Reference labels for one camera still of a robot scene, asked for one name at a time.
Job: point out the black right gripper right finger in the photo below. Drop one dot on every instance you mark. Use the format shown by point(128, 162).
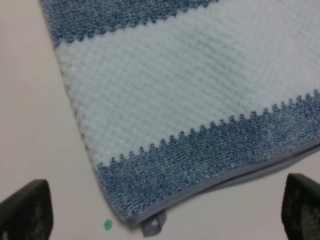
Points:
point(300, 210)

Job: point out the right green dot sticker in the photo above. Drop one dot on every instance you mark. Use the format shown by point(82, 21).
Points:
point(108, 224)

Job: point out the blue white striped towel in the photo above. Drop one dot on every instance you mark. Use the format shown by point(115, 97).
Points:
point(177, 97)

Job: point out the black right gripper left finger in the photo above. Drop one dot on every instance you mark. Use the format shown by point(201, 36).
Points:
point(27, 214)

